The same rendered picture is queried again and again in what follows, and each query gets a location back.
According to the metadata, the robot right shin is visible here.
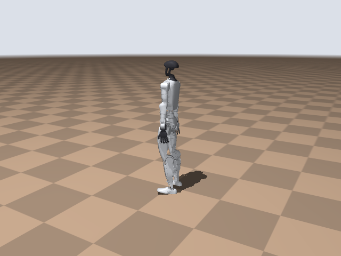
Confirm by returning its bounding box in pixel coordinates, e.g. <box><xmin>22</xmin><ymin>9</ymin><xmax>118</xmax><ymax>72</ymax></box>
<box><xmin>173</xmin><ymin>151</ymin><xmax>181</xmax><ymax>182</ymax></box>

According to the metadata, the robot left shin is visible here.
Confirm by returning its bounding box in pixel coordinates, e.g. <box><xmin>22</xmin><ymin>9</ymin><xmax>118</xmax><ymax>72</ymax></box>
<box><xmin>163</xmin><ymin>157</ymin><xmax>174</xmax><ymax>190</ymax></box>

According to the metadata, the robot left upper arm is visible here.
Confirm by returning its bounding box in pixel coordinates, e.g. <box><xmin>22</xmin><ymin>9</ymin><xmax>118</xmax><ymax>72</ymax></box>
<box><xmin>160</xmin><ymin>82</ymin><xmax>170</xmax><ymax>108</ymax></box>

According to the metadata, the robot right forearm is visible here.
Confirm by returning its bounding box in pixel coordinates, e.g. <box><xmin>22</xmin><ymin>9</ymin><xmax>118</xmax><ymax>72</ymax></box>
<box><xmin>172</xmin><ymin>105</ymin><xmax>178</xmax><ymax>121</ymax></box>

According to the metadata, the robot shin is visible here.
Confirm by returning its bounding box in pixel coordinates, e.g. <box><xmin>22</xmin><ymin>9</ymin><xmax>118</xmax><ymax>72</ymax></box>
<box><xmin>173</xmin><ymin>151</ymin><xmax>181</xmax><ymax>182</ymax></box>
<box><xmin>163</xmin><ymin>157</ymin><xmax>174</xmax><ymax>190</ymax></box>

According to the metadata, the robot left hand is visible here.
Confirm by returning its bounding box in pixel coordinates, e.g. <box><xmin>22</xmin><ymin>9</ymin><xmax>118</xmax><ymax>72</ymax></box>
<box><xmin>158</xmin><ymin>124</ymin><xmax>169</xmax><ymax>143</ymax></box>

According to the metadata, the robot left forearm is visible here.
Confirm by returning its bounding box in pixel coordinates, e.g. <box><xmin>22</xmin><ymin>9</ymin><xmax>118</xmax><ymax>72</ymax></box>
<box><xmin>159</xmin><ymin>103</ymin><xmax>167</xmax><ymax>129</ymax></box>

